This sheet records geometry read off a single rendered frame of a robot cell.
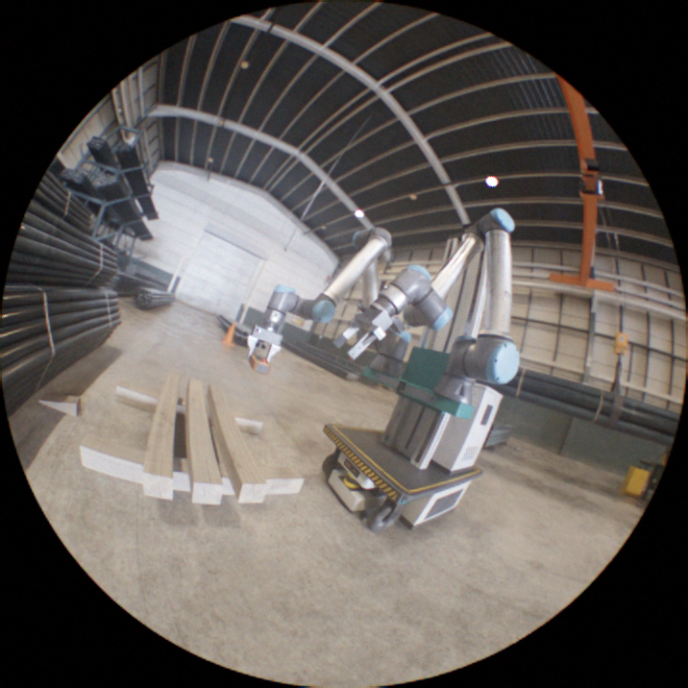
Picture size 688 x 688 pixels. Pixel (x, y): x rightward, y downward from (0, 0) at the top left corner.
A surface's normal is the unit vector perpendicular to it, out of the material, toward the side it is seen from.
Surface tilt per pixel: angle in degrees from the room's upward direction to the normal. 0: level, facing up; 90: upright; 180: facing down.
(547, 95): 170
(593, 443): 90
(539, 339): 90
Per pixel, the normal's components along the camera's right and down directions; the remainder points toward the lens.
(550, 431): -0.72, -0.30
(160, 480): 0.59, 0.18
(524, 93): -0.47, 0.87
